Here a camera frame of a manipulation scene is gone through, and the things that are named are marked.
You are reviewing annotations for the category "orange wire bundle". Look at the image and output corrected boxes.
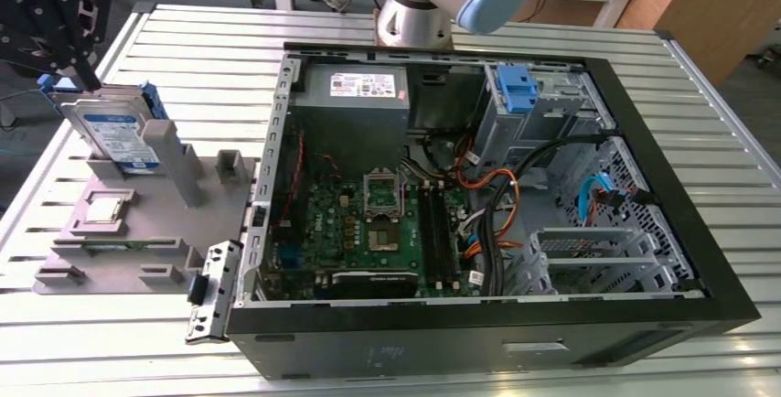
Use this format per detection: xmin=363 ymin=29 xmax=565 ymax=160
xmin=454 ymin=135 xmax=526 ymax=261

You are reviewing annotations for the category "grey power supply unit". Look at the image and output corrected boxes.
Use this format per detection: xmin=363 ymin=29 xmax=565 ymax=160
xmin=291 ymin=63 xmax=411 ymax=178

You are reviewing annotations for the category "CPU socket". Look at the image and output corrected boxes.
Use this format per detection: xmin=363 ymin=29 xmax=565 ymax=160
xmin=365 ymin=222 xmax=405 ymax=252

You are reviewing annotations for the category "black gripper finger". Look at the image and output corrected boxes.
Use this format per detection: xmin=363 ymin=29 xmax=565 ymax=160
xmin=0 ymin=26 xmax=84 ymax=82
xmin=60 ymin=0 xmax=115 ymax=94

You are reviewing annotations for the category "red black power wire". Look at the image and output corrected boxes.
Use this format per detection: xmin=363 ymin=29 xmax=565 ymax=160
xmin=596 ymin=188 xmax=656 ymax=209

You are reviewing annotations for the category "black open PC case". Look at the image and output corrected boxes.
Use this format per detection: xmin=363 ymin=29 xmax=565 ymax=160
xmin=225 ymin=39 xmax=764 ymax=382

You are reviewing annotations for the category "black RAM slot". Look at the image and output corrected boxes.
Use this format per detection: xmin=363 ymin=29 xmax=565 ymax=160
xmin=418 ymin=180 xmax=449 ymax=292
xmin=433 ymin=180 xmax=465 ymax=292

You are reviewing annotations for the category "silver CPU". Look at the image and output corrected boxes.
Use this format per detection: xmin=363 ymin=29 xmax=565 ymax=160
xmin=84 ymin=195 xmax=127 ymax=224

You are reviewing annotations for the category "hard disk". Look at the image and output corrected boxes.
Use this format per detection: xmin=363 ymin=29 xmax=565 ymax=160
xmin=36 ymin=74 xmax=162 ymax=174

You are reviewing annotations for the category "silver disk bay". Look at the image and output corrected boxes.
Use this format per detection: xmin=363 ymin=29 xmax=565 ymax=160
xmin=528 ymin=226 xmax=697 ymax=296

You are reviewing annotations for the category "metal socket cover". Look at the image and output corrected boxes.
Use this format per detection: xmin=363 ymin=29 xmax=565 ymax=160
xmin=362 ymin=166 xmax=409 ymax=223

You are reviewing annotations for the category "blue data wire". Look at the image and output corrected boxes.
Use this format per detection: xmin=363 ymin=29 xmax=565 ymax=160
xmin=578 ymin=171 xmax=621 ymax=227

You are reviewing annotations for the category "black graphics card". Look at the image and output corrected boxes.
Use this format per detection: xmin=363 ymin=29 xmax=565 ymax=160
xmin=317 ymin=268 xmax=422 ymax=300

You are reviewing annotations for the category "hinged metal slot bracket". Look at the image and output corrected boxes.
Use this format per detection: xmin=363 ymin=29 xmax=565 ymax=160
xmin=185 ymin=240 xmax=246 ymax=346

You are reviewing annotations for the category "brown wooden cabinet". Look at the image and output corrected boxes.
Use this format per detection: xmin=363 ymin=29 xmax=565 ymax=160
xmin=656 ymin=0 xmax=781 ymax=90

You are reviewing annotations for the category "thick black cable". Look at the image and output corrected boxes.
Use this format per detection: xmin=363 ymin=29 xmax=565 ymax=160
xmin=481 ymin=134 xmax=618 ymax=297

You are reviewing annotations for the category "grey parts rack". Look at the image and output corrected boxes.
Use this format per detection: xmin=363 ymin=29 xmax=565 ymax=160
xmin=34 ymin=120 xmax=262 ymax=297

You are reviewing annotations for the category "green motherboard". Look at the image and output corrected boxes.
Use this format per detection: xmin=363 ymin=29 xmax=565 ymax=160
xmin=267 ymin=172 xmax=490 ymax=300

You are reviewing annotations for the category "green RAM stick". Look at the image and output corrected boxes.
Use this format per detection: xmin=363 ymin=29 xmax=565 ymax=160
xmin=82 ymin=240 xmax=178 ymax=252

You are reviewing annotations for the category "silver drive cage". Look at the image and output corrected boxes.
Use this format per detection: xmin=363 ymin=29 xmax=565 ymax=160
xmin=473 ymin=61 xmax=614 ymax=174

